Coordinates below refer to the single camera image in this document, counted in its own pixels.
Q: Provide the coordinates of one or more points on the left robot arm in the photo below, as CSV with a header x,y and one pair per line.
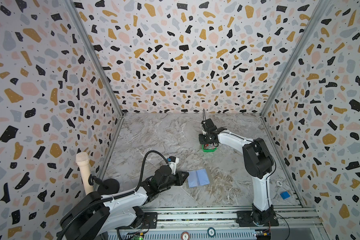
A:
x,y
96,214

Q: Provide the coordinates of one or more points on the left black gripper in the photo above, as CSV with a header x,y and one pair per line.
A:
x,y
181,178

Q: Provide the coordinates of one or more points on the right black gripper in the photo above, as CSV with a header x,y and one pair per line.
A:
x,y
207,140

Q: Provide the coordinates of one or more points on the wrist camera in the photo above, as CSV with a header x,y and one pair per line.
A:
x,y
208,126
172,163

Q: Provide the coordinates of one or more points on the aluminium mounting rail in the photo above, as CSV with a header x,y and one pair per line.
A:
x,y
295,223

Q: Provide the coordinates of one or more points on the blue credit card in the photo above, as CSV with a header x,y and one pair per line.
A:
x,y
198,177

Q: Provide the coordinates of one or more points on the green card tray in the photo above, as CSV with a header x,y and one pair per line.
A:
x,y
208,151

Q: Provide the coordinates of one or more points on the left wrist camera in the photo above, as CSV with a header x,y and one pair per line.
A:
x,y
172,163

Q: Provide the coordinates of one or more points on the green round marker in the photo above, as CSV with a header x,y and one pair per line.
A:
x,y
211,232

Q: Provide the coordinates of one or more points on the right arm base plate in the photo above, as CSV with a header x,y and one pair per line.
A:
x,y
257,219

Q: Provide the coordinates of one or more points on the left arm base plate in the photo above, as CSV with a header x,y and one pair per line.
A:
x,y
147,221

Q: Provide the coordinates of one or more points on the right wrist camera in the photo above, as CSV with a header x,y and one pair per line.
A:
x,y
208,126

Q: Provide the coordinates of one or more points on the red round marker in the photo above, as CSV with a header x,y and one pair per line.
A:
x,y
185,236

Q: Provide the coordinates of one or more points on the blue tape piece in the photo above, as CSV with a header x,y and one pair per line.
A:
x,y
285,195

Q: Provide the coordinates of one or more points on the cards stack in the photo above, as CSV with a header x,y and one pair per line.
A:
x,y
209,146

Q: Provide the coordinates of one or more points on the black microphone stand base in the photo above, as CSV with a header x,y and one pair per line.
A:
x,y
108,187

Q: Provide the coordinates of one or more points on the beige microphone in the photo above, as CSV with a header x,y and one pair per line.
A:
x,y
83,162

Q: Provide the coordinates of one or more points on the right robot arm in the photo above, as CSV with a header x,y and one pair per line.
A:
x,y
257,158

